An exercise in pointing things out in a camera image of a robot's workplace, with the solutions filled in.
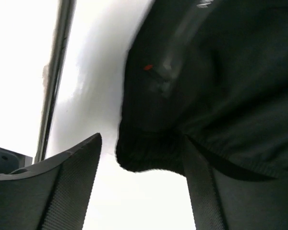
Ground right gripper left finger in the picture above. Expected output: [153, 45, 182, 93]
[0, 133, 102, 230]

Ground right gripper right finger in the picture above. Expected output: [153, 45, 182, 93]
[182, 137, 288, 230]

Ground black shorts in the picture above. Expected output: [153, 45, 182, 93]
[116, 0, 288, 178]

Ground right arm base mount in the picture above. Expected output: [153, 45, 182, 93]
[0, 148, 33, 174]

